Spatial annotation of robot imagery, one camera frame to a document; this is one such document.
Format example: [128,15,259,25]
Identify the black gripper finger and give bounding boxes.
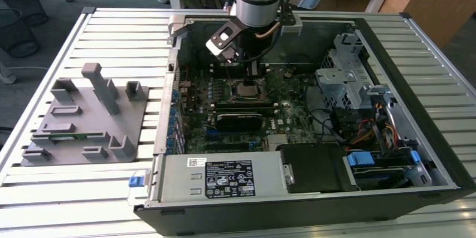
[243,61,262,87]

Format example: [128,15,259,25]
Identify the metal socket cover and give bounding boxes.
[260,65,284,97]

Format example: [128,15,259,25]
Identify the silver CPU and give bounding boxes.
[234,83,264,101]

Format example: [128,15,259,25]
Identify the CPU socket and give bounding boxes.
[230,77,270,103]

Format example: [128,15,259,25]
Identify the black RAM slot bank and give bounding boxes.
[208,63,272,77]
[208,101,279,116]

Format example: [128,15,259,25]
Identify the green motherboard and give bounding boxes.
[178,64,320,155]

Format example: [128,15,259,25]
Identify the black graphics card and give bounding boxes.
[215,112,264,133]

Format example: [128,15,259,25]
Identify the silver disk bay cage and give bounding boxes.
[314,33,376,110]

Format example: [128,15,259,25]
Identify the silver chipset heatsink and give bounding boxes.
[267,134,290,147]

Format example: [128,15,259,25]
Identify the black expansion slot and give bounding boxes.
[204,143,250,151]

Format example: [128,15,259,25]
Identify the black plastic shroud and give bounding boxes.
[279,143,358,194]

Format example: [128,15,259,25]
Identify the grey parts rack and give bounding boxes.
[20,62,151,167]

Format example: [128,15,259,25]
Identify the blue disk carrier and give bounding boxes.
[346,151,375,171]

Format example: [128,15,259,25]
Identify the silver power supply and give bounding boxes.
[147,150,295,202]

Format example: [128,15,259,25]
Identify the black disk drive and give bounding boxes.
[351,165,414,190]

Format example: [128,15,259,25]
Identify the black PC case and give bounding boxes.
[132,12,476,237]

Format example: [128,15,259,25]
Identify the wooden cabinet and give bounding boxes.
[379,0,476,49]

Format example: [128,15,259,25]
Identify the green RAM stick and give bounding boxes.
[47,132,102,141]

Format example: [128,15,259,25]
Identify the black mesh bin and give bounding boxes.
[0,0,50,58]

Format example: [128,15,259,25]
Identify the white furniture foot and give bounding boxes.
[0,61,18,85]

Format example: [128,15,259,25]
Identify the coloured power wires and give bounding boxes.
[346,119,398,149]

